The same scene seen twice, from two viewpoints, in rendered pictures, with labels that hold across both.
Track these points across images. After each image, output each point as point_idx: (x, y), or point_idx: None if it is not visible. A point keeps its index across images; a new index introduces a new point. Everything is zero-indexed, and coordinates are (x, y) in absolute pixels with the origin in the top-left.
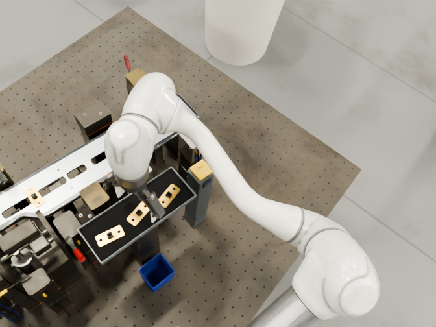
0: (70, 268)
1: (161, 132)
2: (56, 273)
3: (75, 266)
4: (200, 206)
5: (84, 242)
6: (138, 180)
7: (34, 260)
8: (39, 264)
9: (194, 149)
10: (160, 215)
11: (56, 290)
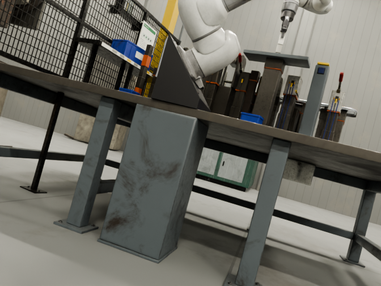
0: (225, 99)
1: (311, 0)
2: (220, 92)
3: (227, 102)
4: (309, 106)
5: (242, 88)
6: (288, 1)
7: (224, 70)
8: (222, 79)
9: (333, 92)
10: (283, 26)
11: (215, 80)
